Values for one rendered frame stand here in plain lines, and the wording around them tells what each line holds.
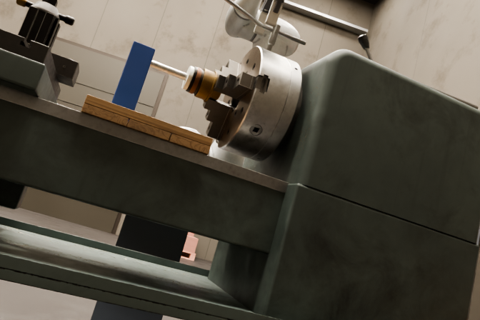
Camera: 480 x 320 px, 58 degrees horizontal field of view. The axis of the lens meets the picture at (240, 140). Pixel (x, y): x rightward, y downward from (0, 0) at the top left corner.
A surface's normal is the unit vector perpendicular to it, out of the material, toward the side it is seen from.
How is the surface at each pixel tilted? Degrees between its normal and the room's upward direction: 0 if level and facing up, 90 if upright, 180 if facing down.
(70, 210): 90
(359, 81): 90
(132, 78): 90
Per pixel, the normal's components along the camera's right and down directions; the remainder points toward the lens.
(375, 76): 0.33, -0.11
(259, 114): 0.18, 0.31
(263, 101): 0.27, 0.10
